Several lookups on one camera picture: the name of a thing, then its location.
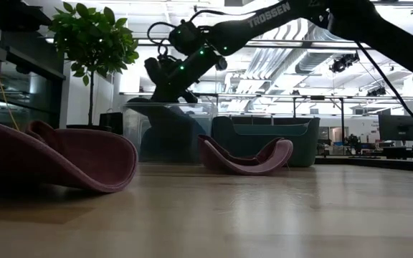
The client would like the dark background desk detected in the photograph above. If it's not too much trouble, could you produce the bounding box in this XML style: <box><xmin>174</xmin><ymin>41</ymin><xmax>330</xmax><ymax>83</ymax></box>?
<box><xmin>381</xmin><ymin>145</ymin><xmax>413</xmax><ymax>161</ymax></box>

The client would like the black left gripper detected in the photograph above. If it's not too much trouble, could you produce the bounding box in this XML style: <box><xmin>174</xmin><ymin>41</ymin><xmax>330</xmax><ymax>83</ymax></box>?
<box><xmin>0</xmin><ymin>1</ymin><xmax>52</xmax><ymax>32</ymax></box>

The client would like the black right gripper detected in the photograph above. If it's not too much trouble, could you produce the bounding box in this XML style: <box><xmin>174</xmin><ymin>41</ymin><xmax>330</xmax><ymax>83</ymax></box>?
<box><xmin>144</xmin><ymin>46</ymin><xmax>229</xmax><ymax>105</ymax></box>

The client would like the maroon baseball cap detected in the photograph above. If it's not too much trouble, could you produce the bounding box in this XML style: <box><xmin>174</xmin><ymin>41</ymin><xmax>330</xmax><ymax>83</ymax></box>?
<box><xmin>0</xmin><ymin>118</ymin><xmax>139</xmax><ymax>194</ymax></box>
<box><xmin>197</xmin><ymin>134</ymin><xmax>294</xmax><ymax>176</ymax></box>

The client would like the silver ventilation duct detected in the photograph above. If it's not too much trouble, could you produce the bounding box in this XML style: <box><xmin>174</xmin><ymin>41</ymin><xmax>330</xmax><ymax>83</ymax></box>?
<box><xmin>249</xmin><ymin>21</ymin><xmax>372</xmax><ymax>77</ymax></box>

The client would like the green plant in black pot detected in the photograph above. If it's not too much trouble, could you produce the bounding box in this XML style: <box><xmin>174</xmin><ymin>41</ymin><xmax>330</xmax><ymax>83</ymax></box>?
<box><xmin>47</xmin><ymin>2</ymin><xmax>140</xmax><ymax>132</ymax></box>

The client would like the small dark rectangular object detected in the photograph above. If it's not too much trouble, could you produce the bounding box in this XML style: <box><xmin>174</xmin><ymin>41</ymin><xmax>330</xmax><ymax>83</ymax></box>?
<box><xmin>98</xmin><ymin>112</ymin><xmax>124</xmax><ymax>135</ymax></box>

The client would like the clear plastic bin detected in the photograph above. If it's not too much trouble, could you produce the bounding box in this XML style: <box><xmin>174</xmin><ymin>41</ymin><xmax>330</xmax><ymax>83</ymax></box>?
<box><xmin>120</xmin><ymin>102</ymin><xmax>218</xmax><ymax>164</ymax></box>

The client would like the teal plastic bin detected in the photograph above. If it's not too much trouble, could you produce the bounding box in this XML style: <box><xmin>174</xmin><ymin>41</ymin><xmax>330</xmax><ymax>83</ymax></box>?
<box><xmin>212</xmin><ymin>115</ymin><xmax>321</xmax><ymax>168</ymax></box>

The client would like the black computer monitor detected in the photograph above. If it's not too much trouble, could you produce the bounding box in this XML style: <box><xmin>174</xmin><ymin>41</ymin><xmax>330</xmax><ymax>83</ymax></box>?
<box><xmin>378</xmin><ymin>114</ymin><xmax>413</xmax><ymax>142</ymax></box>

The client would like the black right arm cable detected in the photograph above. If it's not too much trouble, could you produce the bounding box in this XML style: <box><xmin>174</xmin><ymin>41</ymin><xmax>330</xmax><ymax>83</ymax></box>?
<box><xmin>355</xmin><ymin>41</ymin><xmax>413</xmax><ymax>139</ymax></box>

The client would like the black aluminium table frame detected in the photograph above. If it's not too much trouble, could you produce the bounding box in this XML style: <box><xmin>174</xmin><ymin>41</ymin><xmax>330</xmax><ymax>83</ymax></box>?
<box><xmin>313</xmin><ymin>156</ymin><xmax>413</xmax><ymax>173</ymax></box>

